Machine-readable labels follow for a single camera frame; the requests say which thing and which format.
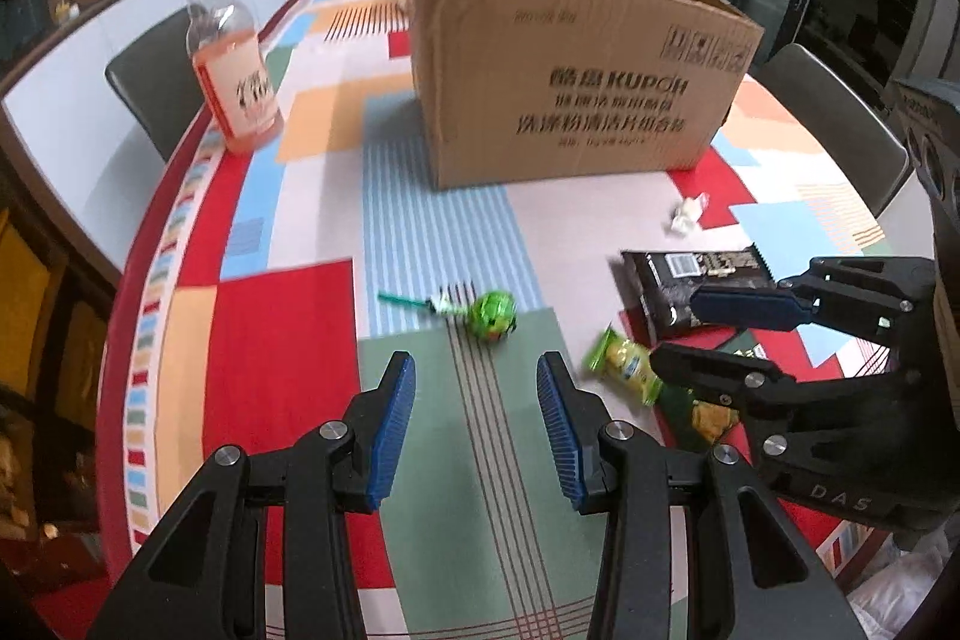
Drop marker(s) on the pink drink bottle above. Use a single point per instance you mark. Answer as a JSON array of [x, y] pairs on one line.
[[224, 50]]

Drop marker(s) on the small white wrapped candy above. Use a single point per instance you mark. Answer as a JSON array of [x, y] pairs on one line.
[[687, 217]]

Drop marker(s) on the green lollipop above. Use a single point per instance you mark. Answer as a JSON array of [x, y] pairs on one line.
[[490, 318]]

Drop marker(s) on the yellow green candy packet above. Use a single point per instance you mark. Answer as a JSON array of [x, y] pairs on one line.
[[626, 362]]

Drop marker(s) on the brown cardboard box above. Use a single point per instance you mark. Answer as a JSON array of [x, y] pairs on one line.
[[525, 90]]

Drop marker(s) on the colourful patchwork tablecloth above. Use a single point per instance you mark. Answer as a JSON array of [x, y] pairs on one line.
[[248, 313]]

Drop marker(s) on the grey chair left side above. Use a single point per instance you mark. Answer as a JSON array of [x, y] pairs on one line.
[[154, 79]]

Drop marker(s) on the green chips bag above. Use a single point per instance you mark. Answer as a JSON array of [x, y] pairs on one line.
[[690, 424]]

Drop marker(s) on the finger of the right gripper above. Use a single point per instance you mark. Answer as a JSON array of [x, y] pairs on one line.
[[783, 309], [759, 390]]

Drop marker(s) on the grey chair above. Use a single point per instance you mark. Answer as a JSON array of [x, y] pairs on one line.
[[154, 79], [859, 141]]

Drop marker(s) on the grey chair right side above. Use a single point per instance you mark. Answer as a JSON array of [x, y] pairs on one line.
[[859, 141]]

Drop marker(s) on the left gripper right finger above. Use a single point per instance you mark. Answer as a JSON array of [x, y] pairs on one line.
[[751, 574]]

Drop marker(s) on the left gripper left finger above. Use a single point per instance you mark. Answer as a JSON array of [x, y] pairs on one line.
[[201, 572]]

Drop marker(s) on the black snack packet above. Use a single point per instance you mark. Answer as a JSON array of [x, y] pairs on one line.
[[665, 282]]

